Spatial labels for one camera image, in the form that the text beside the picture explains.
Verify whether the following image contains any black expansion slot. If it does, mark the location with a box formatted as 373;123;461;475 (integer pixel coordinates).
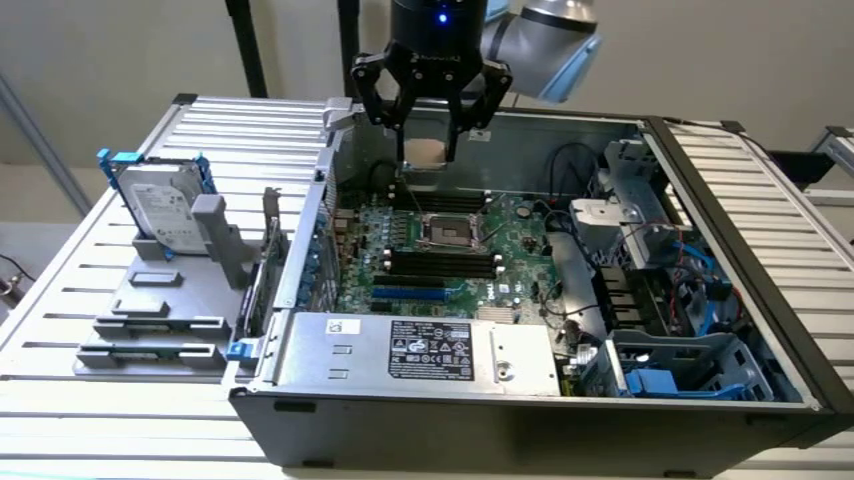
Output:
371;273;449;289

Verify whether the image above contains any small silver heat sink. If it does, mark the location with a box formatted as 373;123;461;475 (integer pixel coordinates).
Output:
475;306;520;327

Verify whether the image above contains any grey parts rack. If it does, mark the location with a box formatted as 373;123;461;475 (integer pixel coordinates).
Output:
70;194;268;381

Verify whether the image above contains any black looped wire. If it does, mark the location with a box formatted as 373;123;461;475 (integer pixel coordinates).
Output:
547;143;606;204

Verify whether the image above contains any hard disk in blue bracket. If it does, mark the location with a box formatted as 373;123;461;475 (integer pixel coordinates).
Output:
96;147;216;261

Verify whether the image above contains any black RAM slot bank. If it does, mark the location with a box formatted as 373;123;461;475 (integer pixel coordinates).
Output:
389;188;487;214
387;248;500;280

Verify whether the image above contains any black box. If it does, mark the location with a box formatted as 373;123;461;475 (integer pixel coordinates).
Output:
764;149;836;191

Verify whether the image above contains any silver disk bay cage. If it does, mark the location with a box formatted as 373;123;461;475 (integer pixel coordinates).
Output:
568;139;695;271

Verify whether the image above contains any green motherboard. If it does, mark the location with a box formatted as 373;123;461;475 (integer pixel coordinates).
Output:
331;187;588;361

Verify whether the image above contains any blue plastic drive cage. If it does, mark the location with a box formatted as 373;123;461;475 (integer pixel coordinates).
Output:
579;327;786;403

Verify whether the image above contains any blue case latch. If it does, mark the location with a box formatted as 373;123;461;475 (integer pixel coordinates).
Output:
225;338;260;370

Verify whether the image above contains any square silver CPU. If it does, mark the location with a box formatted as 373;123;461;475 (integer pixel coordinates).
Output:
403;138;451;173

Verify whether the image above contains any metal slat side table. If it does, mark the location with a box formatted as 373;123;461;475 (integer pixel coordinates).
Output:
803;126;854;206

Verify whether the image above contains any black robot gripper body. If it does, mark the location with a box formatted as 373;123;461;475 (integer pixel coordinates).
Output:
388;0;485;100

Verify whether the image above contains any blue data wire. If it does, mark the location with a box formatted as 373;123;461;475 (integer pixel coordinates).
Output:
670;238;735;337

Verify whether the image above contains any black open PC case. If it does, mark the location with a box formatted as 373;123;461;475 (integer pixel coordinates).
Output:
228;102;854;470

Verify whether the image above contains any black stand pole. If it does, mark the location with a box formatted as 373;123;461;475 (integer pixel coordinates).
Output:
223;0;269;99
336;0;363;99

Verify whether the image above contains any CPU socket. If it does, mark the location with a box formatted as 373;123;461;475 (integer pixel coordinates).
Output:
416;212;487;251

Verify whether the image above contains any black cable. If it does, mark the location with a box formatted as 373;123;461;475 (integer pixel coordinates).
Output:
0;253;38;301

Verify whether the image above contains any silver power supply unit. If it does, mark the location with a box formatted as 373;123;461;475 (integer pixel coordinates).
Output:
255;311;561;399

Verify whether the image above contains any blue expansion slot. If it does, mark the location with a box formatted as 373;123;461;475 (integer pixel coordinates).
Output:
371;286;449;303

